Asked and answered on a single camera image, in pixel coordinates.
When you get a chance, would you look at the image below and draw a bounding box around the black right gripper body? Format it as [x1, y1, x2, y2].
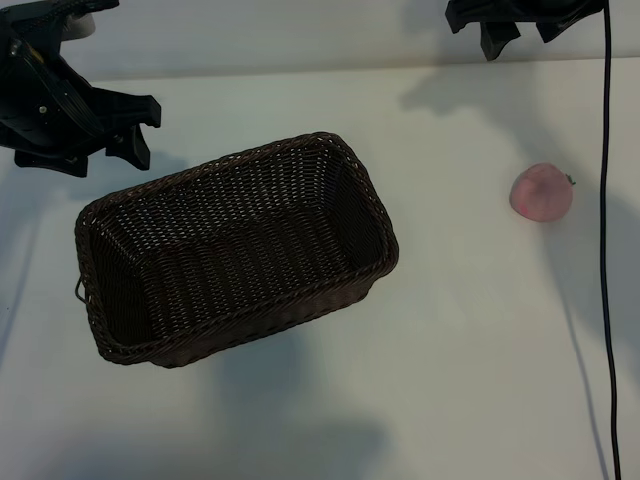
[445, 0, 602, 35]

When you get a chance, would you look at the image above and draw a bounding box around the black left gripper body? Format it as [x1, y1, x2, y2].
[0, 12, 110, 179]

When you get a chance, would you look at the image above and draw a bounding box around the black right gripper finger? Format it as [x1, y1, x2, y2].
[478, 21, 524, 63]
[536, 12, 572, 44]

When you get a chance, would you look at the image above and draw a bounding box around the black hanging cable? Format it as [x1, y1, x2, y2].
[598, 0, 624, 480]

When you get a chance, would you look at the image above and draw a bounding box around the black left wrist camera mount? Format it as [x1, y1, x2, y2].
[0, 0, 121, 41]

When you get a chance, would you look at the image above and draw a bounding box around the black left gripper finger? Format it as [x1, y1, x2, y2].
[105, 126, 152, 172]
[94, 88, 163, 133]

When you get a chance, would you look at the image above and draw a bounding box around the pink peach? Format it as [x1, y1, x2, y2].
[508, 161, 577, 222]

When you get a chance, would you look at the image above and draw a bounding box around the dark brown wicker basket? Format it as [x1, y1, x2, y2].
[73, 130, 400, 370]

